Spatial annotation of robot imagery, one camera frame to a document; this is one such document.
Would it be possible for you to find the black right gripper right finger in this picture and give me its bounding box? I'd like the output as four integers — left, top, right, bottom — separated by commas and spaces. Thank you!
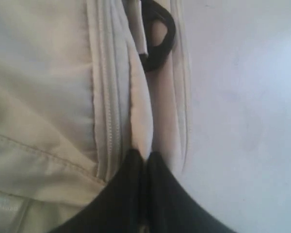
145, 152, 234, 233

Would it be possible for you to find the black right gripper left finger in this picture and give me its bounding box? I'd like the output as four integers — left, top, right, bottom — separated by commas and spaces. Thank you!
50, 149, 143, 233

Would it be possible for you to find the beige fabric duffel bag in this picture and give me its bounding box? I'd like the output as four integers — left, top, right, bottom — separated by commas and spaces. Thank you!
0, 0, 190, 233

